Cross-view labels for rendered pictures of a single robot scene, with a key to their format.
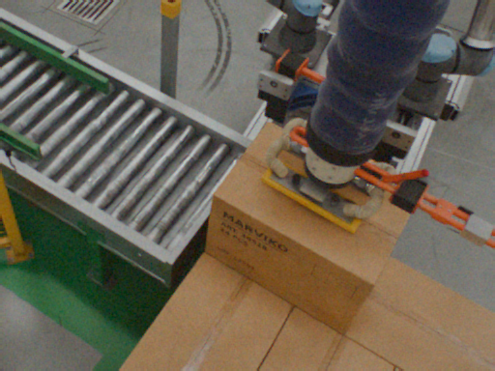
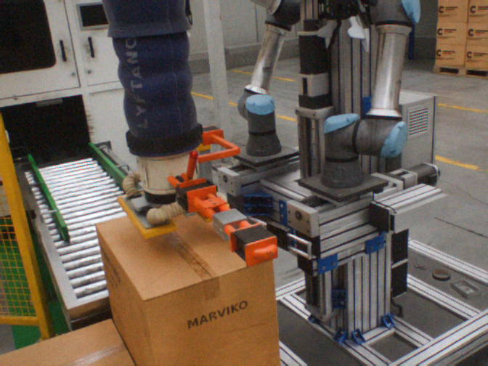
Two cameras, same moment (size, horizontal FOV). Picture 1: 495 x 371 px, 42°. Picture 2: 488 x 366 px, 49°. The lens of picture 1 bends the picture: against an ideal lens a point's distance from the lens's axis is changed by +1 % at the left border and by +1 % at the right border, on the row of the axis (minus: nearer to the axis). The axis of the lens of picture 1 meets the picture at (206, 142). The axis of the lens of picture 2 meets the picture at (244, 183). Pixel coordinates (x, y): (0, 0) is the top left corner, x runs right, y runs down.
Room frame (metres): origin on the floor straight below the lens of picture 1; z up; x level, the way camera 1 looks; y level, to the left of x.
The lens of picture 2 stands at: (0.15, -1.55, 1.70)
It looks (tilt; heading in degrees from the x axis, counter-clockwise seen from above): 20 degrees down; 38
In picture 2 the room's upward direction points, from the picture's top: 5 degrees counter-clockwise
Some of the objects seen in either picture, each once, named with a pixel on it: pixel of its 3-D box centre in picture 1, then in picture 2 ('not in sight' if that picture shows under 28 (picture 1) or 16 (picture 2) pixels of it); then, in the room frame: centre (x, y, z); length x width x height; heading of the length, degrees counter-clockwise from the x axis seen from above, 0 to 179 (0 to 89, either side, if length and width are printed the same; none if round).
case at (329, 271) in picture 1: (305, 225); (182, 291); (1.26, -0.40, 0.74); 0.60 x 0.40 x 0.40; 63
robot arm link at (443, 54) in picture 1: (434, 56); (343, 134); (1.74, -0.77, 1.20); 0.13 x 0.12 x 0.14; 94
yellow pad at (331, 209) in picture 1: (314, 191); (144, 208); (1.18, -0.36, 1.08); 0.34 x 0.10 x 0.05; 62
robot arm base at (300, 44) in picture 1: (299, 30); (262, 139); (1.92, -0.31, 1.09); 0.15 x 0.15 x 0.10
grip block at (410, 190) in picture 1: (408, 192); (197, 194); (1.14, -0.63, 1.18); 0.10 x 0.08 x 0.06; 152
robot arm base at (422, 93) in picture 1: (422, 78); (341, 167); (1.74, -0.77, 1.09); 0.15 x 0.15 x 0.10
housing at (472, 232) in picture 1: (476, 230); (229, 224); (1.04, -0.82, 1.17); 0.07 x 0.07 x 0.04; 62
